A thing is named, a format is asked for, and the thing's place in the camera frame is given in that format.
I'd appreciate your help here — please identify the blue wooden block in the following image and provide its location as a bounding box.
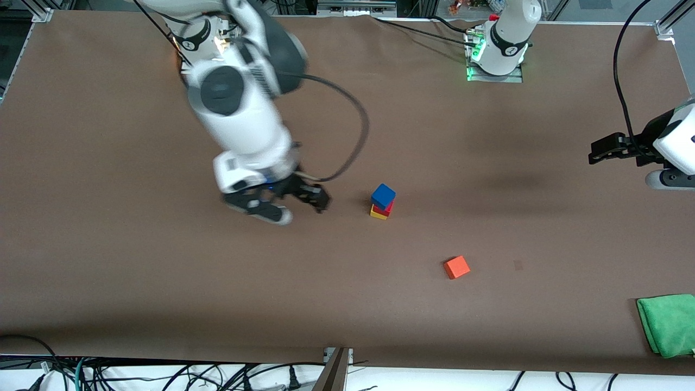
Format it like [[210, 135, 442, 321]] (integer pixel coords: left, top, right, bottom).
[[370, 183, 396, 211]]

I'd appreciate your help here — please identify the orange wooden block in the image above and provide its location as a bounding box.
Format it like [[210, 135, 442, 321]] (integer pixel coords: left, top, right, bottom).
[[443, 255, 471, 280]]

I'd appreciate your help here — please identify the green microfibre cloth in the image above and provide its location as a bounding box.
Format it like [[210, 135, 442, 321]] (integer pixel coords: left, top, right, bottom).
[[636, 294, 695, 359]]

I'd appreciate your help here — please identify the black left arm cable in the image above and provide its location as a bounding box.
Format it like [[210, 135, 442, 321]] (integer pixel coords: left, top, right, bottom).
[[613, 0, 652, 150]]

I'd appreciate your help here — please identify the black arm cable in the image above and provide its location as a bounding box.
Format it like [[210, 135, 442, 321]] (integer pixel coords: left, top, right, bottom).
[[293, 72, 371, 183], [613, 0, 652, 150]]

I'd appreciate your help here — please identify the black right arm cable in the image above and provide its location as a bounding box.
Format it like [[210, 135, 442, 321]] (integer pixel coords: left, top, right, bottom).
[[293, 72, 371, 183]]

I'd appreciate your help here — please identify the aluminium frame corner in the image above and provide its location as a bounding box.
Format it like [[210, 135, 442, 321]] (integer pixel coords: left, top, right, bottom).
[[28, 0, 55, 23], [654, 0, 695, 40]]

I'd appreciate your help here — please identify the metal table edge bracket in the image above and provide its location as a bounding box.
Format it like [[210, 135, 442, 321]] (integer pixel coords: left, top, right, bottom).
[[313, 347, 355, 391]]

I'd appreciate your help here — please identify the grey metal rail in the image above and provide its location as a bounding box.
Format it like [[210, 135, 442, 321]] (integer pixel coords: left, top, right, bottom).
[[317, 0, 398, 17]]

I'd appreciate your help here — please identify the black table cable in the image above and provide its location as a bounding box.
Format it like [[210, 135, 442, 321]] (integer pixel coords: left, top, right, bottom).
[[372, 15, 478, 49]]

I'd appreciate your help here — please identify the black floor cable bundle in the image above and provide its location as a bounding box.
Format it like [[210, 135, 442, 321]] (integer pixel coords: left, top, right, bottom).
[[0, 334, 326, 391]]

